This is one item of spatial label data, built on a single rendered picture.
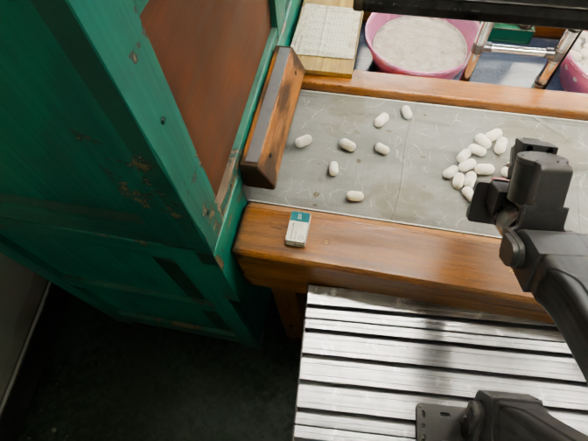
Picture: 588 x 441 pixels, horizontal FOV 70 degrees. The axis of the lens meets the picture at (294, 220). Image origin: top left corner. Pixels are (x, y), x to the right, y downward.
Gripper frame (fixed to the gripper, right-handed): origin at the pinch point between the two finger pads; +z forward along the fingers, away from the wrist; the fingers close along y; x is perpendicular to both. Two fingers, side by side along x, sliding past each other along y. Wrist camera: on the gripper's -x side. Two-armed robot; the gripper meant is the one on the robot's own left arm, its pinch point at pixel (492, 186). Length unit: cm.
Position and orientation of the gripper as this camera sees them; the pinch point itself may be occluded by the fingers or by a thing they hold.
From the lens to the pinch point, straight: 79.7
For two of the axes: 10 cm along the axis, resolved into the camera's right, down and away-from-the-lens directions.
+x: -0.8, 9.1, 4.1
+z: 1.8, -3.9, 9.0
